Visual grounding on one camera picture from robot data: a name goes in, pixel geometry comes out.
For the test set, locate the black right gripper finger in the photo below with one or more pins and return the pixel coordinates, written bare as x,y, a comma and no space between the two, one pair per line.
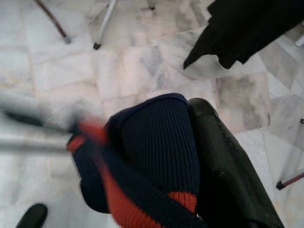
225,178

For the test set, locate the navy shirt with red trim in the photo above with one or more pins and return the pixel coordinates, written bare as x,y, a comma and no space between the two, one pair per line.
154,142

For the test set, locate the black t-shirt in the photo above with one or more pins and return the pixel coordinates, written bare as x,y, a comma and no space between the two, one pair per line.
237,28

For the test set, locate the black right robot foot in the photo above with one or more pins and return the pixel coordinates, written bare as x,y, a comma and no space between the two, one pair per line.
32,217

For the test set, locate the marble top folding table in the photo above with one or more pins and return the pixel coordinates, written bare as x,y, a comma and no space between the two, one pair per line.
52,21

